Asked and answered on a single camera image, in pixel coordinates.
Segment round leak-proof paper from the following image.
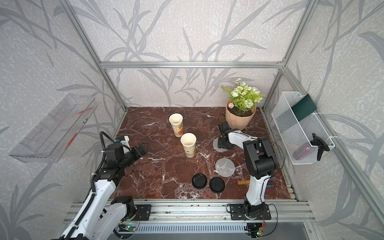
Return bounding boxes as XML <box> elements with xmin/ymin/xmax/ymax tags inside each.
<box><xmin>213</xmin><ymin>138</ymin><xmax>227</xmax><ymax>153</ymax></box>
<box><xmin>215</xmin><ymin>158</ymin><xmax>236</xmax><ymax>178</ymax></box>

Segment printed paper cup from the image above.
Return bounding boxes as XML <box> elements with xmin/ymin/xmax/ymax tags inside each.
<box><xmin>169</xmin><ymin>113</ymin><xmax>184</xmax><ymax>138</ymax></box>
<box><xmin>181</xmin><ymin>133</ymin><xmax>197</xmax><ymax>158</ymax></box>

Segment black cup lid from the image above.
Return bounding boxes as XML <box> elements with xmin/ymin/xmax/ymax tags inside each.
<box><xmin>209</xmin><ymin>177</ymin><xmax>225</xmax><ymax>194</ymax></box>
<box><xmin>192</xmin><ymin>173</ymin><xmax>207</xmax><ymax>190</ymax></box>

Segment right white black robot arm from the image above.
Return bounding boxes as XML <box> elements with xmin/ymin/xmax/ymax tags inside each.
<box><xmin>218</xmin><ymin>122</ymin><xmax>277</xmax><ymax>218</ymax></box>

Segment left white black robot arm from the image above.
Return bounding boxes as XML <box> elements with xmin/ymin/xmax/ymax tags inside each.
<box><xmin>58</xmin><ymin>142</ymin><xmax>149</xmax><ymax>240</ymax></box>

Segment pink ribbed flower pot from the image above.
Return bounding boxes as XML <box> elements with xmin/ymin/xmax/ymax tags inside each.
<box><xmin>225</xmin><ymin>100</ymin><xmax>257</xmax><ymax>130</ymax></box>

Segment green white artificial flowers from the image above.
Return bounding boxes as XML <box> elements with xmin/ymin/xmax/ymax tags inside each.
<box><xmin>221</xmin><ymin>78</ymin><xmax>266</xmax><ymax>117</ymax></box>

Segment dark green card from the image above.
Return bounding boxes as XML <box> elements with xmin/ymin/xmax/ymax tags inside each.
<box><xmin>292</xmin><ymin>94</ymin><xmax>317</xmax><ymax>122</ymax></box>

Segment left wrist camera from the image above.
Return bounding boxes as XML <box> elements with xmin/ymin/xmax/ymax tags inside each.
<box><xmin>116</xmin><ymin>136</ymin><xmax>130</xmax><ymax>147</ymax></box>

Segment wooden handled blue tool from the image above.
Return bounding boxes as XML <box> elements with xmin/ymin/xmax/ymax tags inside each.
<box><xmin>237</xmin><ymin>179</ymin><xmax>275</xmax><ymax>188</ymax></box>

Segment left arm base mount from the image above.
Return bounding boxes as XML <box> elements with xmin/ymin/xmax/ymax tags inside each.
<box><xmin>124</xmin><ymin>205</ymin><xmax>152</xmax><ymax>222</ymax></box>

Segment clear acrylic wall shelf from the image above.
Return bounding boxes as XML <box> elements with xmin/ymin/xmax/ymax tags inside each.
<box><xmin>9</xmin><ymin>94</ymin><xmax>98</xmax><ymax>163</ymax></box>

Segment white wire mesh basket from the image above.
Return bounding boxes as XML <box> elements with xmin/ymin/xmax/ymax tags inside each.
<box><xmin>272</xmin><ymin>92</ymin><xmax>335</xmax><ymax>165</ymax></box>

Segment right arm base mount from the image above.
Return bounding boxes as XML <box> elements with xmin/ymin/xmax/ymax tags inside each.
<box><xmin>227</xmin><ymin>203</ymin><xmax>272</xmax><ymax>221</ymax></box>

